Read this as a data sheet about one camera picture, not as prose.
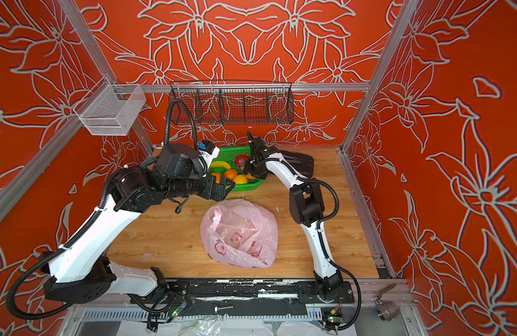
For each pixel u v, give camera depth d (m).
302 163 1.03
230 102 0.99
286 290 0.75
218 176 0.52
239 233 0.87
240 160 1.03
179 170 0.42
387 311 0.67
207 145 0.51
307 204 0.59
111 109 0.92
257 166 0.73
